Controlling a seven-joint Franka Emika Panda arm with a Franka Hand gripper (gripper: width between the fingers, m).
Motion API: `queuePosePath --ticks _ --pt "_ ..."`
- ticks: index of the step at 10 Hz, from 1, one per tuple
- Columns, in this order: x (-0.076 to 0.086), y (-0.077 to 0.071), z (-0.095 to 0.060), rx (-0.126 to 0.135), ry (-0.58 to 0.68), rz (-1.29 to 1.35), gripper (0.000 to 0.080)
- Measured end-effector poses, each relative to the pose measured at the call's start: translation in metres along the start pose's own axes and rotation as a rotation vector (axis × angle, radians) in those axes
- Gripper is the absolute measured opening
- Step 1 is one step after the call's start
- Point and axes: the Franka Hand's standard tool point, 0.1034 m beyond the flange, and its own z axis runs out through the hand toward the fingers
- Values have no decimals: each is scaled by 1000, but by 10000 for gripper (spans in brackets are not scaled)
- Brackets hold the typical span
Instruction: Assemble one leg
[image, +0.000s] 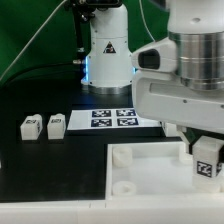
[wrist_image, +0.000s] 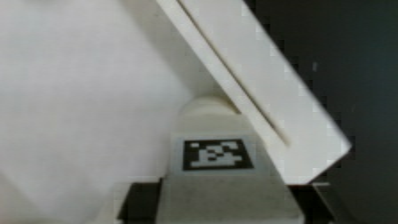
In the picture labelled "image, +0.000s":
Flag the white sheet with tags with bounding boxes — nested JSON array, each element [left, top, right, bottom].
[[68, 108, 160, 130]]

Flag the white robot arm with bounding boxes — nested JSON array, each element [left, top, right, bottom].
[[78, 0, 224, 152]]

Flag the grey cable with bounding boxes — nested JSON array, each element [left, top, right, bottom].
[[0, 0, 68, 81]]

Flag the white obstacle fence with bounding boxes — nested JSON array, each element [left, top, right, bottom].
[[0, 198, 224, 224]]

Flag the black camera stand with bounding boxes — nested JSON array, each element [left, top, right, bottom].
[[64, 0, 95, 64]]

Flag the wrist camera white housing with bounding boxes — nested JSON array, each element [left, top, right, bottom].
[[131, 38, 177, 73]]

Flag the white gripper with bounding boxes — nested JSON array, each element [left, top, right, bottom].
[[132, 71, 224, 154]]

